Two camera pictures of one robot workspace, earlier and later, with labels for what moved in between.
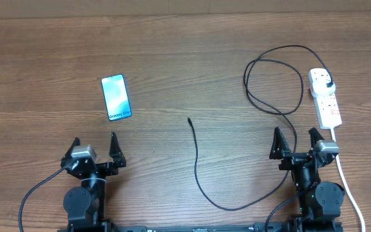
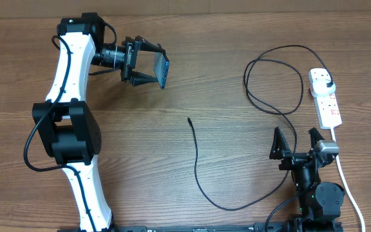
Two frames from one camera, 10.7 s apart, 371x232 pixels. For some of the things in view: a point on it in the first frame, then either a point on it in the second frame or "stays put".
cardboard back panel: (118, 9) stays put
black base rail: (259, 227) stays put
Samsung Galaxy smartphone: (116, 97) → (161, 65)
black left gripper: (116, 159) → (136, 77)
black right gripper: (279, 151) stays put
